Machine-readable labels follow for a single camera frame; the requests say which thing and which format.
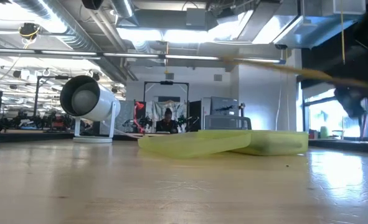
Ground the silver round pipe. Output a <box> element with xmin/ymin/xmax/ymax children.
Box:
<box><xmin>110</xmin><ymin>0</ymin><xmax>139</xmax><ymax>26</ymax></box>

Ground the yellow wooden pencil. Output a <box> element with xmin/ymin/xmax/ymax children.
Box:
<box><xmin>223</xmin><ymin>55</ymin><xmax>368</xmax><ymax>91</ymax></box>

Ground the black ceiling cable reel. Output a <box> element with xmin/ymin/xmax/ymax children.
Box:
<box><xmin>18</xmin><ymin>22</ymin><xmax>41</xmax><ymax>40</ymax></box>

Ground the grey cabinet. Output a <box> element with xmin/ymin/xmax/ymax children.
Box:
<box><xmin>202</xmin><ymin>96</ymin><xmax>240</xmax><ymax>125</ymax></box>

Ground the white draped cover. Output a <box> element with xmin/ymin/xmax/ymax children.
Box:
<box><xmin>148</xmin><ymin>101</ymin><xmax>187</xmax><ymax>131</ymax></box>

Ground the yellow-green plastic supply box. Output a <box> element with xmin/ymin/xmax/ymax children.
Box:
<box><xmin>138</xmin><ymin>129</ymin><xmax>309</xmax><ymax>159</ymax></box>

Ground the grey ceiling box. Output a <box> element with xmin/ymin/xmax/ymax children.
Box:
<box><xmin>186</xmin><ymin>7</ymin><xmax>207</xmax><ymax>27</ymax></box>

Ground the person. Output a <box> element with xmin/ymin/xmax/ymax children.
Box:
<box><xmin>155</xmin><ymin>107</ymin><xmax>180</xmax><ymax>134</ymax></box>

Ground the red cable bundle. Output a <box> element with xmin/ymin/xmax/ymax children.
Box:
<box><xmin>133</xmin><ymin>101</ymin><xmax>147</xmax><ymax>134</ymax></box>

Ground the white cylindrical lamp on stand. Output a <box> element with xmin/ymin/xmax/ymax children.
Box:
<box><xmin>60</xmin><ymin>74</ymin><xmax>121</xmax><ymax>144</ymax></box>

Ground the black frame rig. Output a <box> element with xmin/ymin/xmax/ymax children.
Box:
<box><xmin>143</xmin><ymin>80</ymin><xmax>190</xmax><ymax>134</ymax></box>

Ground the yellow hanging cable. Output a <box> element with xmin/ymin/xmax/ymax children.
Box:
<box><xmin>340</xmin><ymin>0</ymin><xmax>346</xmax><ymax>66</ymax></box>

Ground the silver spiral air duct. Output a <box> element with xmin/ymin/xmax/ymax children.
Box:
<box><xmin>12</xmin><ymin>0</ymin><xmax>128</xmax><ymax>83</ymax></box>

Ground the silver rectangular air duct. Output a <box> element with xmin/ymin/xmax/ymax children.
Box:
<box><xmin>252</xmin><ymin>0</ymin><xmax>367</xmax><ymax>49</ymax></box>

